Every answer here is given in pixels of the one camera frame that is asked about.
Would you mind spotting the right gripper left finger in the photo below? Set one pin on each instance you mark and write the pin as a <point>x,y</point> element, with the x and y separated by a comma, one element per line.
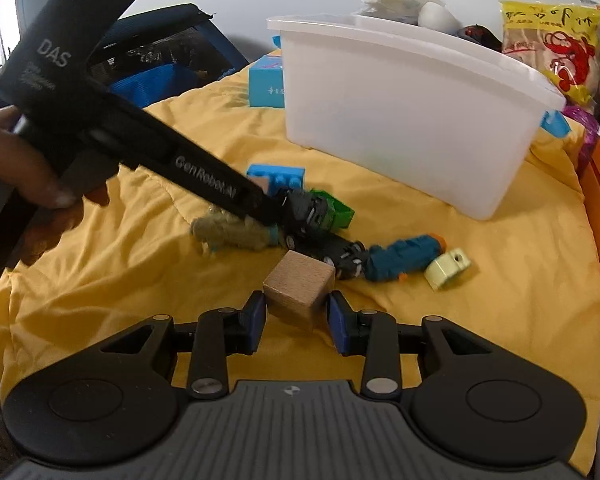
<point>221,333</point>

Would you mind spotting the olive toy dinosaur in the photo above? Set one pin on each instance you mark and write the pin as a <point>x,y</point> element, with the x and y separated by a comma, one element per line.
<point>218,229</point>

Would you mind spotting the white plastic storage bin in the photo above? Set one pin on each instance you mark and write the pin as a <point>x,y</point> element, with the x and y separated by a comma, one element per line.
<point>436,112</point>

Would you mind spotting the dark blue bag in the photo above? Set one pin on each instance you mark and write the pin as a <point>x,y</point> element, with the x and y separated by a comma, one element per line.
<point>147,57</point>

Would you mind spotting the light blue flat brick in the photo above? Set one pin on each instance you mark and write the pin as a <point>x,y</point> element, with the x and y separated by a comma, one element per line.
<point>272,178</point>

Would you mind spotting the green duplo brick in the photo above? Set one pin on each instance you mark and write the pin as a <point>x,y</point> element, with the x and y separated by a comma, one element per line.
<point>340,215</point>

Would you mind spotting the black toy sports car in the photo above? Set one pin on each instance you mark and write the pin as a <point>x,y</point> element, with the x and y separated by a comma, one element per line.
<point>305,210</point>

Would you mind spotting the white plastic bag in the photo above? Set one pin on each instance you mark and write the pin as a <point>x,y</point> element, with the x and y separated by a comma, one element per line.
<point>431,14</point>

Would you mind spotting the yellow quilted cloth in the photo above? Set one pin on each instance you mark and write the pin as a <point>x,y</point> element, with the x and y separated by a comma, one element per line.
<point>533,285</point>

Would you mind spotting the wooden cube block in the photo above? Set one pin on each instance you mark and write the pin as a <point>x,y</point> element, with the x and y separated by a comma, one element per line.
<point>296,288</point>

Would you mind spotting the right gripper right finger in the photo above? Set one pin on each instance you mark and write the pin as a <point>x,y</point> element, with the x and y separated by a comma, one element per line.
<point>372,335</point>

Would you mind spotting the teal toy figure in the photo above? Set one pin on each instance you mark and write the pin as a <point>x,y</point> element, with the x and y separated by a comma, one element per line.
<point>402,257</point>

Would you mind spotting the light blue small box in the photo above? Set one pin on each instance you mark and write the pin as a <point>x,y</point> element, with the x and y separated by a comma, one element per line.
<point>266,82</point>

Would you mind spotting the person left hand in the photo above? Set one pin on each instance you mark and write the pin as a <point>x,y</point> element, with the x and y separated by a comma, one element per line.
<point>26,169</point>

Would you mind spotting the pale green toy block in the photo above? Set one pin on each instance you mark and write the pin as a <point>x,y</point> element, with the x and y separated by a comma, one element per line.
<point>446,268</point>

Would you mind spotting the shrimp cracker snack bag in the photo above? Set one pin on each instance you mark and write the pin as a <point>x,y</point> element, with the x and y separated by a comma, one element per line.
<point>558,38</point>

